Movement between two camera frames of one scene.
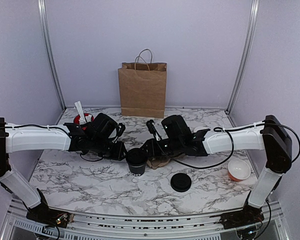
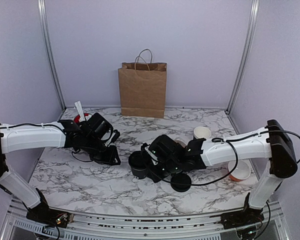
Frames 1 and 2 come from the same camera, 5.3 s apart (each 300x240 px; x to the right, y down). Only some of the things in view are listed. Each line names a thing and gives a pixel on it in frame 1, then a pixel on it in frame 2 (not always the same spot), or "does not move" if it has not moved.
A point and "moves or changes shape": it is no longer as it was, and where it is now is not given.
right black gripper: (152, 151) to (155, 176)
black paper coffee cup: (137, 158) moves or changes shape
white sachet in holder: (88, 118) does not move
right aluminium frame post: (254, 15) does not move
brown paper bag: (142, 87) does not move
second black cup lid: (180, 182) does not move
